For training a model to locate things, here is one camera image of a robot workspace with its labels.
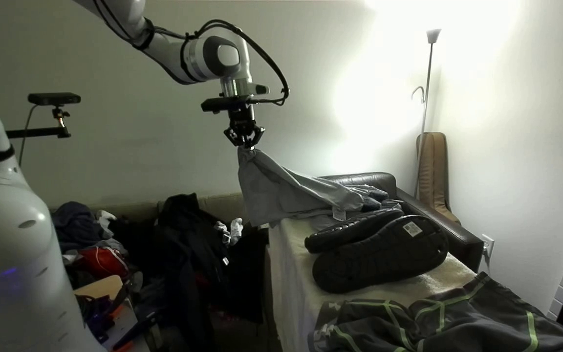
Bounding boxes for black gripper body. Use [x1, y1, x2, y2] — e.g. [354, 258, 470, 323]
[225, 108, 259, 137]

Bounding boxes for grey cloth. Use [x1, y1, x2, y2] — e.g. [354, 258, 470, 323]
[237, 145, 395, 229]

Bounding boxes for beige sofa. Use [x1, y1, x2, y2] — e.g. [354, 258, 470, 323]
[49, 190, 272, 352]

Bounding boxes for white crumpled cloth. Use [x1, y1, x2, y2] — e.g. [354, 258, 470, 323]
[214, 215, 247, 248]

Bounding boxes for small white cloth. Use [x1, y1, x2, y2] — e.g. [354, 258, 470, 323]
[94, 207, 120, 241]

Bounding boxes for slim black slipper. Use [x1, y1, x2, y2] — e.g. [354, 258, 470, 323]
[304, 205, 409, 256]

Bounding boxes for white table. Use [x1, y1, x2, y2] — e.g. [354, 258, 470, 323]
[266, 215, 481, 352]

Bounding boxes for black slipper with white label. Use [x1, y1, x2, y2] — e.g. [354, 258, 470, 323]
[311, 213, 454, 295]

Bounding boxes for blue clothing pile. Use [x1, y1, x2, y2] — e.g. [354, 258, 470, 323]
[51, 200, 112, 254]

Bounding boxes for red item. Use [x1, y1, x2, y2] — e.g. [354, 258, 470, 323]
[77, 243, 132, 284]

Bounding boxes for floor lamp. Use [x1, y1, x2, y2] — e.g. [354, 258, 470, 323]
[411, 27, 444, 198]

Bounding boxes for tan box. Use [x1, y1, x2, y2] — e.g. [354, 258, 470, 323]
[73, 272, 130, 307]

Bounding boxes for dark shorts with green lines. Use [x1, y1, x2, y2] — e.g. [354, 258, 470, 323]
[307, 270, 563, 352]

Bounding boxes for black camera on stand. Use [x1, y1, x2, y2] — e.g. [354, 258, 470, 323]
[26, 90, 83, 108]

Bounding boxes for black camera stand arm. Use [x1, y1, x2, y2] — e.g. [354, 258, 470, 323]
[4, 106, 75, 141]

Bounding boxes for white wall outlet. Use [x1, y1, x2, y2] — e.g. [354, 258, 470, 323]
[480, 231, 499, 266]

